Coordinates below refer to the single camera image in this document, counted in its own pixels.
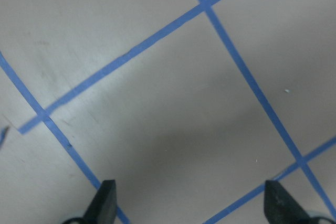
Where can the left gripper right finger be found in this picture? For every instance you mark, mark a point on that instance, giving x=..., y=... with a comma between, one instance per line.
x=281, y=208

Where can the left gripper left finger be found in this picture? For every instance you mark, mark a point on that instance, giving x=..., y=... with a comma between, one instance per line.
x=102, y=209

